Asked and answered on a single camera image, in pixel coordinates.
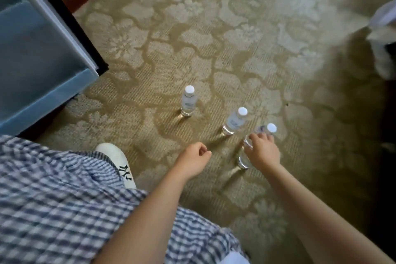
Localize white sneaker with black print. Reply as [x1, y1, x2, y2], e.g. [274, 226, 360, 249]
[94, 143, 137, 190]

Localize person's left hand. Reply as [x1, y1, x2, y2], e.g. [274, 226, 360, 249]
[173, 142, 213, 181]

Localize person's left forearm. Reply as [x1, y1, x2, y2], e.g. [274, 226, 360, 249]
[93, 166, 194, 264]

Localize person's right hand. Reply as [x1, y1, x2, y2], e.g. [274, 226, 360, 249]
[244, 132, 281, 177]

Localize blue white checkered garment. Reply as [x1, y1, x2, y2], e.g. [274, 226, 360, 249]
[0, 135, 249, 264]

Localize white plastic bag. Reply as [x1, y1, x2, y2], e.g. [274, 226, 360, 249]
[366, 0, 396, 79]

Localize clear water bottle white cap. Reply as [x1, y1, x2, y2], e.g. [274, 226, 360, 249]
[238, 123, 278, 170]
[181, 85, 197, 117]
[222, 107, 248, 136]

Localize person's right forearm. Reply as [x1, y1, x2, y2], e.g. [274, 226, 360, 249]
[262, 164, 395, 264]

